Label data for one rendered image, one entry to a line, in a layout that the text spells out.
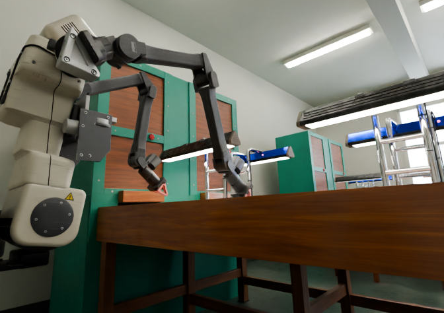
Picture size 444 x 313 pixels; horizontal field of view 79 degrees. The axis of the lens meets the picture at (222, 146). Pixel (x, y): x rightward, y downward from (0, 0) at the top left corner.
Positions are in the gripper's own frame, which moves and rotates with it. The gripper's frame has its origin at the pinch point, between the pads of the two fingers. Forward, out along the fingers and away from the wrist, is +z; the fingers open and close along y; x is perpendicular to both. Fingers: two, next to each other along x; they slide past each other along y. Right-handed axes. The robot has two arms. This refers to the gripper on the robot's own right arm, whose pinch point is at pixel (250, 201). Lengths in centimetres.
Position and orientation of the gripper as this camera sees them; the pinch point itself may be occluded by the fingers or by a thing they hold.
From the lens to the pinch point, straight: 133.9
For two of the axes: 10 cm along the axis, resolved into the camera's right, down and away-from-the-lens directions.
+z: 5.5, 7.4, 4.0
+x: -4.2, 6.5, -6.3
